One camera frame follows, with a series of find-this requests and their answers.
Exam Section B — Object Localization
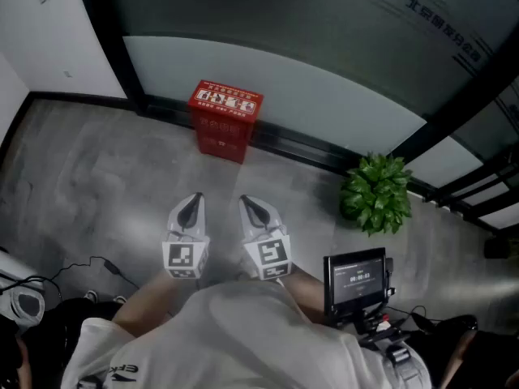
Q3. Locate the green potted plant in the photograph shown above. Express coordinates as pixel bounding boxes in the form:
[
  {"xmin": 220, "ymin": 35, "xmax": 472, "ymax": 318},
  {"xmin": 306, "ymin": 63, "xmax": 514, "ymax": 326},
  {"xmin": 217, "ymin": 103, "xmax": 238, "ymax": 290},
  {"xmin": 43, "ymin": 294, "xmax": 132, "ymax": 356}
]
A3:
[{"xmin": 339, "ymin": 152, "xmax": 414, "ymax": 238}]

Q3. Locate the person's left forearm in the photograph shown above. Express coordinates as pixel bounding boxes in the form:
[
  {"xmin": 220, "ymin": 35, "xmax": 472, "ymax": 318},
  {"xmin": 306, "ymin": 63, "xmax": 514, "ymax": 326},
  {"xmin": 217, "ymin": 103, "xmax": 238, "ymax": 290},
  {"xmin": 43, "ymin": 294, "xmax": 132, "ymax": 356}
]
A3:
[{"xmin": 110, "ymin": 271, "xmax": 182, "ymax": 340}]

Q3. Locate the grey chest strap with buckle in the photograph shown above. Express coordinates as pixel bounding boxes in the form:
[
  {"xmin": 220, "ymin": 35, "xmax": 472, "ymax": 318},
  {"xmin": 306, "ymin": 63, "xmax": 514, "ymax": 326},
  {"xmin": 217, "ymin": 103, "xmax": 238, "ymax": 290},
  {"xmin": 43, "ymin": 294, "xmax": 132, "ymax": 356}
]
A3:
[{"xmin": 384, "ymin": 341, "xmax": 423, "ymax": 385}]

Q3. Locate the black monitor screen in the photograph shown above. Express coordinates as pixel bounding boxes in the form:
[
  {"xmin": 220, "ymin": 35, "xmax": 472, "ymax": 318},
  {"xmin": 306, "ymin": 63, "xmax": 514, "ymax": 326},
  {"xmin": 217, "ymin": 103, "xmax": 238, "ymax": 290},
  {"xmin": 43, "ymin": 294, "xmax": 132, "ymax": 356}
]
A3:
[{"xmin": 322, "ymin": 247, "xmax": 395, "ymax": 328}]

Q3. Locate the white grey handheld device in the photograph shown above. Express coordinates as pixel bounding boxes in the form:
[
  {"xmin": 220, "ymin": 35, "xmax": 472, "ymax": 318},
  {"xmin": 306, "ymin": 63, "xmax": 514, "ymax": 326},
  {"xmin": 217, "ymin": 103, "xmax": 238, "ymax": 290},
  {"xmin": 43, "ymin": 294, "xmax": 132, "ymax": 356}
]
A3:
[{"xmin": 0, "ymin": 250, "xmax": 46, "ymax": 332}]

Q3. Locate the red fire equipment box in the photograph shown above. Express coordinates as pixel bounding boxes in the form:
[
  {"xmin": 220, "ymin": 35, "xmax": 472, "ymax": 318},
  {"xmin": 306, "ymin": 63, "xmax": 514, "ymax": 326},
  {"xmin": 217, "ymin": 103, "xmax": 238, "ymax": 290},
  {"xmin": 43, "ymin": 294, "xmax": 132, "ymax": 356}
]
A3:
[{"xmin": 189, "ymin": 104, "xmax": 256, "ymax": 165}]

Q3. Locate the black cable with adapter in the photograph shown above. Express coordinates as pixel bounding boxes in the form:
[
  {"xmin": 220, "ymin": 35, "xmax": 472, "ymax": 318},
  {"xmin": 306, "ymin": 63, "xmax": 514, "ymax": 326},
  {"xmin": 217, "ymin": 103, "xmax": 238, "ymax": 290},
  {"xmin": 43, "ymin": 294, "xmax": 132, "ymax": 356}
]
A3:
[{"xmin": 0, "ymin": 255, "xmax": 141, "ymax": 300}]

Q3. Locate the person's right forearm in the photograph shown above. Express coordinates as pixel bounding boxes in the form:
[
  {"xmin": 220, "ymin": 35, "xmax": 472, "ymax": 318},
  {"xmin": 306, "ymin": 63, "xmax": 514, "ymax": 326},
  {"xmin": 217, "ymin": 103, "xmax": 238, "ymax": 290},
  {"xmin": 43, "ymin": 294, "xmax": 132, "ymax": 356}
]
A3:
[{"xmin": 278, "ymin": 268, "xmax": 338, "ymax": 324}]

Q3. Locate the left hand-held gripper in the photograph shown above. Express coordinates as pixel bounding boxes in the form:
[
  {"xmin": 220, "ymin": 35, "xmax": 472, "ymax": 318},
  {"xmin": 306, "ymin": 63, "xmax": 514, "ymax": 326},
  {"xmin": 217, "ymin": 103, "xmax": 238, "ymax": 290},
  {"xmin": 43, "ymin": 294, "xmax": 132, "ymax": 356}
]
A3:
[{"xmin": 161, "ymin": 192, "xmax": 212, "ymax": 281}]

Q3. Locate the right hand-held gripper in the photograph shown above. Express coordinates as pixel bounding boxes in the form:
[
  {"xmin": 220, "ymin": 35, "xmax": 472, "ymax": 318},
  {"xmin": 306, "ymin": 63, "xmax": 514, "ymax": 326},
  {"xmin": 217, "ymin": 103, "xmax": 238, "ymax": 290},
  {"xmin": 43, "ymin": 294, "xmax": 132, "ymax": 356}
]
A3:
[{"xmin": 238, "ymin": 194, "xmax": 294, "ymax": 282}]

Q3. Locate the person's white shirt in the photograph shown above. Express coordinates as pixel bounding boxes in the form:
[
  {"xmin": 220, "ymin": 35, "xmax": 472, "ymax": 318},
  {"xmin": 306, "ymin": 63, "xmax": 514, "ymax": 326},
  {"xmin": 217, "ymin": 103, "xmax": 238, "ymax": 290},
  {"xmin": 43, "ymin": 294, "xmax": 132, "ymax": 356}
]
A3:
[{"xmin": 60, "ymin": 280, "xmax": 431, "ymax": 389}]

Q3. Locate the black monitor mount rig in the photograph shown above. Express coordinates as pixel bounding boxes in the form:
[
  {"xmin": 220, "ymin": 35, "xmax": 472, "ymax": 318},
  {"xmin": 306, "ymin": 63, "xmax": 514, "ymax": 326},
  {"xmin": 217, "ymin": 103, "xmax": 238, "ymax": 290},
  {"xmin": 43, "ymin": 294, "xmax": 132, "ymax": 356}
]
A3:
[{"xmin": 351, "ymin": 309, "xmax": 411, "ymax": 353}]

